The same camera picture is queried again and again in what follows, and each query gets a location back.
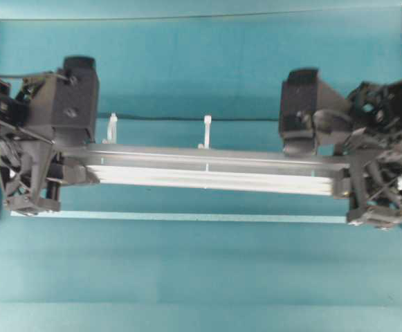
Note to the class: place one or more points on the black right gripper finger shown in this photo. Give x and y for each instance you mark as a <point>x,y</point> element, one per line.
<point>332,127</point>
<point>340,183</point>

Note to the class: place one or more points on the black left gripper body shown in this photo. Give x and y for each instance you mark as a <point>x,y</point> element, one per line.
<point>25,159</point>

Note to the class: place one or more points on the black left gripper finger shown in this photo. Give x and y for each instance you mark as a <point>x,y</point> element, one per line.
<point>72,152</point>
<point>71,174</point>

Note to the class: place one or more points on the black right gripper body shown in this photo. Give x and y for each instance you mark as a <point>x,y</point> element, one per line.
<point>375,173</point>

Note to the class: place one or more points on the large silver aluminium rail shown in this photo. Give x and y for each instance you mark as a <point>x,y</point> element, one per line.
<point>212,169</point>

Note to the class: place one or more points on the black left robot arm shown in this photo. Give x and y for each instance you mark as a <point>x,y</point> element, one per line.
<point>14,109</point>

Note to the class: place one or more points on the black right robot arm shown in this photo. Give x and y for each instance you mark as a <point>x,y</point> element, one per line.
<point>377,107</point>

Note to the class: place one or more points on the left white zip tie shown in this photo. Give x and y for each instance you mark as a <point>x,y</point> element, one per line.
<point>111,130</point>

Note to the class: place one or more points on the white zip tie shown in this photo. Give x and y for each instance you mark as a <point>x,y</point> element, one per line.
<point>207,129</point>
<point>111,130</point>

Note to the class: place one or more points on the teal tape strip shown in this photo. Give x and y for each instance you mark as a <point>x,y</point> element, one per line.
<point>146,216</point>

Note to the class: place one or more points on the middle white zip tie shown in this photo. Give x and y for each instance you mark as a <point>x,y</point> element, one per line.
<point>207,129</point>

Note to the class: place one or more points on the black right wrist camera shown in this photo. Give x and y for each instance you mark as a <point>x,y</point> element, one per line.
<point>303,93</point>

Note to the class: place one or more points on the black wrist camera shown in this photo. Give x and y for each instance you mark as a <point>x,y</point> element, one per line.
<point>63,108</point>
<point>303,93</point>

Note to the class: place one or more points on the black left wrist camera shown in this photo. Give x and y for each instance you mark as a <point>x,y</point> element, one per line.
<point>63,108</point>

